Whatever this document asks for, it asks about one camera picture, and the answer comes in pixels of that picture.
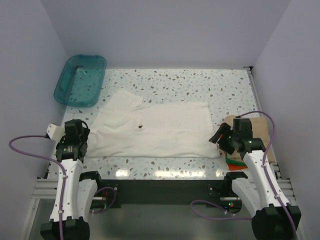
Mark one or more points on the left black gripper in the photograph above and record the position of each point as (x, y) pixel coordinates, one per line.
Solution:
(61, 142)

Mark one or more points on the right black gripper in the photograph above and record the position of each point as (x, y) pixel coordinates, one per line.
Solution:
(224, 129)

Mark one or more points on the white printed t shirt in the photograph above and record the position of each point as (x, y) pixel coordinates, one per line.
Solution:
(126, 126)

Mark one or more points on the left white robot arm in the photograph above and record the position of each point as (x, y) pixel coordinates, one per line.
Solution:
(75, 188)

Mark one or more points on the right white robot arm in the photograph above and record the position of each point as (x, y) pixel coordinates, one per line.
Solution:
(273, 217)

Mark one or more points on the green folded t shirt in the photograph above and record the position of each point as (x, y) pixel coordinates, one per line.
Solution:
(234, 161)

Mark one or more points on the orange folded t shirt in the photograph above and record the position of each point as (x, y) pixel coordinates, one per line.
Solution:
(235, 167)

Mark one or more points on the teal plastic basket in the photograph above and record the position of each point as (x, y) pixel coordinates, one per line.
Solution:
(80, 81)

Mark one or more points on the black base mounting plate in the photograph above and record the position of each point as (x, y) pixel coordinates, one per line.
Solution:
(109, 198)

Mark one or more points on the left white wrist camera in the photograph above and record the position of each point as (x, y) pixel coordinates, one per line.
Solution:
(55, 132)

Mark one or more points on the aluminium frame rail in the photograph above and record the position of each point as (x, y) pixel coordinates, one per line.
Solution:
(42, 185)

